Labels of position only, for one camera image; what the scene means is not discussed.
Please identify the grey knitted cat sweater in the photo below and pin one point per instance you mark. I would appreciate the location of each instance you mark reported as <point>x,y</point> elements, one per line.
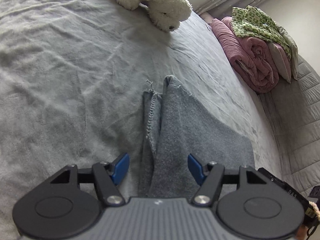
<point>176,125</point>

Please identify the grey bed sheet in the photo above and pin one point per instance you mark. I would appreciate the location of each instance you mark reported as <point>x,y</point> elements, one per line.
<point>73,73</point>

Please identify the green patterned blanket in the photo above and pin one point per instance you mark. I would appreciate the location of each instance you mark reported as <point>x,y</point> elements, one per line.
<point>253,22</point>

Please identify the person's right hand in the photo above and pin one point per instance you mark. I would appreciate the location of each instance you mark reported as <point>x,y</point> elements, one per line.
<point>302,232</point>

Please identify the grey padded headboard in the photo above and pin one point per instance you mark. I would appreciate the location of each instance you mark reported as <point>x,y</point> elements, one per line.
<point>292,110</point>

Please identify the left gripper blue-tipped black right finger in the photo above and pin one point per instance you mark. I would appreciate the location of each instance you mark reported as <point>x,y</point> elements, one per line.
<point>212,176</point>

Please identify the pink rolled quilt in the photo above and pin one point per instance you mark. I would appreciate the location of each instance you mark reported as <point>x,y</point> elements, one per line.
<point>250,57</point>

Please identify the beige pink pillow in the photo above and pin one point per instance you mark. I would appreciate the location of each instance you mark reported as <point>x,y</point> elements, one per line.
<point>286,66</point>

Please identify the white plush dog toy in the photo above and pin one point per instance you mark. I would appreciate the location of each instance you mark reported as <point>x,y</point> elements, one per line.
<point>166,15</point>

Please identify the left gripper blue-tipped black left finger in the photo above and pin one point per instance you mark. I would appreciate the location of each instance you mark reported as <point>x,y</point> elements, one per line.
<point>65,186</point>

